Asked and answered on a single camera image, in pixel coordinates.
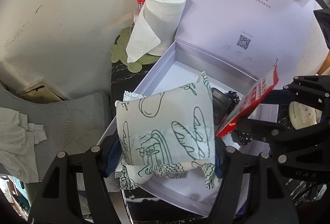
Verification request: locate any black polka-dot hair tie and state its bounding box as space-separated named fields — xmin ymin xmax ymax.
xmin=226 ymin=90 xmax=252 ymax=146

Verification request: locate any red spicy snack packet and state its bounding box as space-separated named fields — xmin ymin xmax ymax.
xmin=216 ymin=61 xmax=279 ymax=137

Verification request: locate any black plastic case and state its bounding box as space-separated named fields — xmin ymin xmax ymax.
xmin=211 ymin=88 xmax=232 ymax=126

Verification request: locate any white bread-print snack packet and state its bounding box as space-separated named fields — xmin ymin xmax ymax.
xmin=115 ymin=72 xmax=219 ymax=190

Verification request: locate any white pastry-print snack packet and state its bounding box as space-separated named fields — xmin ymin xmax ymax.
xmin=123 ymin=90 xmax=145 ymax=102

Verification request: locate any cream cartoon water bottle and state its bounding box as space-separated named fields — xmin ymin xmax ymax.
xmin=289 ymin=102 xmax=322 ymax=129

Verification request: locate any grey cloth garment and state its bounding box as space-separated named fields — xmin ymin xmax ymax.
xmin=1 ymin=108 xmax=48 ymax=183

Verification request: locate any grey bed mattress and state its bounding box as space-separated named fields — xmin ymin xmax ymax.
xmin=1 ymin=87 xmax=111 ymax=181

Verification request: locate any green leaf-shaped mat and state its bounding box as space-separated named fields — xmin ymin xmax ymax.
xmin=110 ymin=26 xmax=160 ymax=73

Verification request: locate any white toilet paper roll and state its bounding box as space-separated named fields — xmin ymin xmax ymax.
xmin=126 ymin=0 xmax=186 ymax=63

